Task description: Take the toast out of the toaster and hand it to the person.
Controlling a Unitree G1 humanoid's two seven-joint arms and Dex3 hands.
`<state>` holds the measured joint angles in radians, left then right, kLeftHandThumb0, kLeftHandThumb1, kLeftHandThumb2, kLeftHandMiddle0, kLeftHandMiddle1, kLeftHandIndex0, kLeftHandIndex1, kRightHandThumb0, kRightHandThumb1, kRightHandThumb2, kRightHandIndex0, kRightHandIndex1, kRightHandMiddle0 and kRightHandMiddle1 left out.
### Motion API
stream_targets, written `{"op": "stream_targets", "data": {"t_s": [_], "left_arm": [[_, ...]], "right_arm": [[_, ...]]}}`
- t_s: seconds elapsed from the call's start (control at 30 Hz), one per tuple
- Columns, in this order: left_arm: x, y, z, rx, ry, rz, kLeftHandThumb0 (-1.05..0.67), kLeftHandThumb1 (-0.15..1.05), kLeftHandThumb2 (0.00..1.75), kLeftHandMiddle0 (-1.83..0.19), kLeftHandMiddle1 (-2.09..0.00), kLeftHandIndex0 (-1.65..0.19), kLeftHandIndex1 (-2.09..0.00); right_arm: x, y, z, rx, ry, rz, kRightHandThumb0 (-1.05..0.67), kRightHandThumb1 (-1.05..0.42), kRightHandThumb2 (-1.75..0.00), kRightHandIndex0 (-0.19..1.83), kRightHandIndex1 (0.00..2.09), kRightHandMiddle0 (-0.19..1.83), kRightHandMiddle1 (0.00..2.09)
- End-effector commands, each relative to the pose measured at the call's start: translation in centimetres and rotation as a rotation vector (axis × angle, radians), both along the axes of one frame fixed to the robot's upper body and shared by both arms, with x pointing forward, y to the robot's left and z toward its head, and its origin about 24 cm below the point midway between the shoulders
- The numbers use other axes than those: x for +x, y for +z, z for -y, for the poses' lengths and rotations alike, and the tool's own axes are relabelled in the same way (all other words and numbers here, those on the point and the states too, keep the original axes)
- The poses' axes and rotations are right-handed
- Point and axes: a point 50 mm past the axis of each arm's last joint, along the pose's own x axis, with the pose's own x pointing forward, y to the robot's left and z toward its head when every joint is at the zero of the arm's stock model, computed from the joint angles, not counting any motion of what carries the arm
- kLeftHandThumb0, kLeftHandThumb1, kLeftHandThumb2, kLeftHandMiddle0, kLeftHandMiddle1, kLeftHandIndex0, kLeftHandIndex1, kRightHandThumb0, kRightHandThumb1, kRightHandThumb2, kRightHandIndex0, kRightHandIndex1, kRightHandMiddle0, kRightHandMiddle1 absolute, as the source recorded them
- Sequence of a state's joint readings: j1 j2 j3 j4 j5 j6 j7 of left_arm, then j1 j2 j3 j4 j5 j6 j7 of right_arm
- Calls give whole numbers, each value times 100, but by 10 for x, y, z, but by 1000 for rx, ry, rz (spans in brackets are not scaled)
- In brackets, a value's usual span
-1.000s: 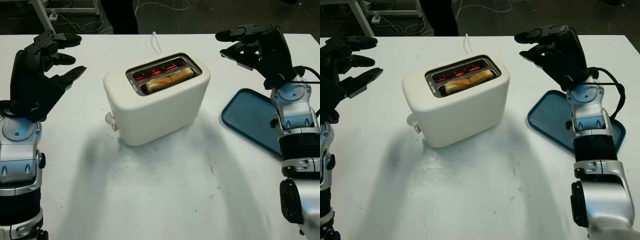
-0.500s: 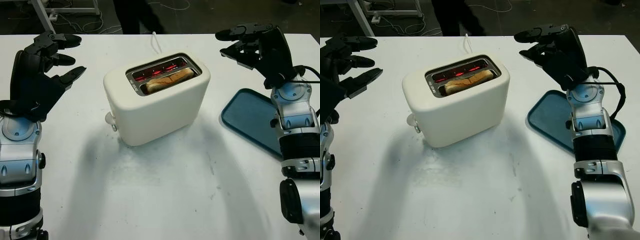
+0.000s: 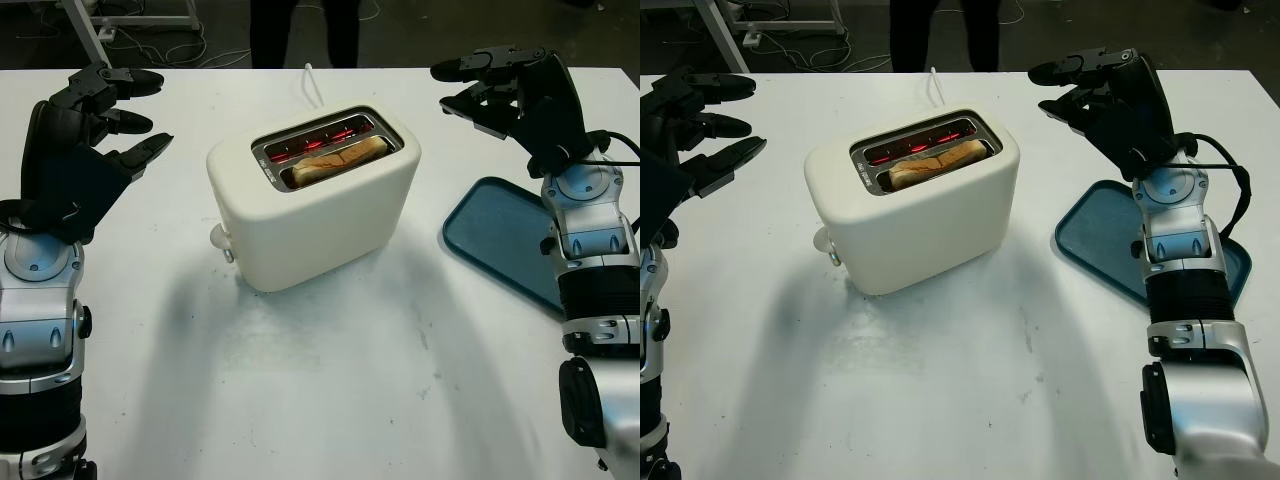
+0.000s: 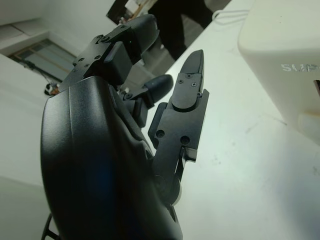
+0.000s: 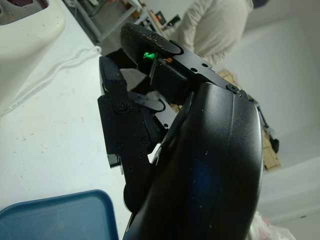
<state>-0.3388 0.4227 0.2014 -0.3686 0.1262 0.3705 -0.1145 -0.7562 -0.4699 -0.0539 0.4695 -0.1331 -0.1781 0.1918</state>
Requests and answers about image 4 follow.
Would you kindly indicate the small orange black object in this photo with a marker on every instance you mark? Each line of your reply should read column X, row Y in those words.
column 51, row 89

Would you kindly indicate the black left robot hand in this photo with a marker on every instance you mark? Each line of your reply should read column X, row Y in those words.
column 95, row 150

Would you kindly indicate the white two-slot toaster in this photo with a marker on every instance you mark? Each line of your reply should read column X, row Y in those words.
column 282, row 45

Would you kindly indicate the glass window with wooden frame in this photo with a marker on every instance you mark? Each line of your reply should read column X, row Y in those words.
column 42, row 57

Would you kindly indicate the person in dark clothes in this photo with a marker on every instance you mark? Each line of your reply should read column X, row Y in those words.
column 175, row 22

